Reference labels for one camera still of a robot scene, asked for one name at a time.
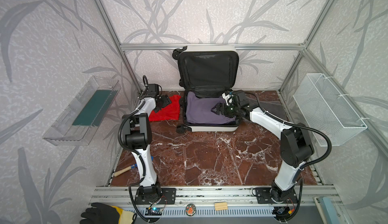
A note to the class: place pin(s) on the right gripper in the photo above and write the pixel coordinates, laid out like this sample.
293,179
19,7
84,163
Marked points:
225,108

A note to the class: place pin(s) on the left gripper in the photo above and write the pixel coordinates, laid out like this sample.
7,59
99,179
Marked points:
163,101

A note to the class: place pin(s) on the red t-shirt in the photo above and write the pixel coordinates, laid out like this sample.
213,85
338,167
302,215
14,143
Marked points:
170,112

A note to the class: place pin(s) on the purple trousers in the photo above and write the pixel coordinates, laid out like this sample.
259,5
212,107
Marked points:
199,111

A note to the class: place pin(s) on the grey towel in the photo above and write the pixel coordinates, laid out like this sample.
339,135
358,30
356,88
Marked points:
274,107

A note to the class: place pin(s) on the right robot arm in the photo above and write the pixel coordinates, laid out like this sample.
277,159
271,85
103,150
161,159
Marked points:
295,142

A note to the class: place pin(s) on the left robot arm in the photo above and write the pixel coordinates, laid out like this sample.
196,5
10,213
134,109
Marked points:
135,135

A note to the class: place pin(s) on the black and white suitcase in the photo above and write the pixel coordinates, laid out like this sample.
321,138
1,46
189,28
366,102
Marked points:
207,71

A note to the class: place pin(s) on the small wooden block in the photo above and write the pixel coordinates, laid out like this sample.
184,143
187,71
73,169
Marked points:
219,206

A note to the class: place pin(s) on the green circuit board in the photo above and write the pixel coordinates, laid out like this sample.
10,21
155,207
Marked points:
154,211

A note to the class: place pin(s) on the round red green badge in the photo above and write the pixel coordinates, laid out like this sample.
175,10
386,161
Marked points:
190,210

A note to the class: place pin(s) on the black and yellow glove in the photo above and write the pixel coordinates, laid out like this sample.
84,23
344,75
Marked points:
100,213

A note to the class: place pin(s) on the white wire mesh basket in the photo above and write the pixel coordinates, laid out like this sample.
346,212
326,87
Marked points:
327,110

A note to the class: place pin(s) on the clear plastic wall tray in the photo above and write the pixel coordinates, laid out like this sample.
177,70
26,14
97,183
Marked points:
79,122

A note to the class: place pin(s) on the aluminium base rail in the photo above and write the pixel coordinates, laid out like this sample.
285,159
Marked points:
209,195

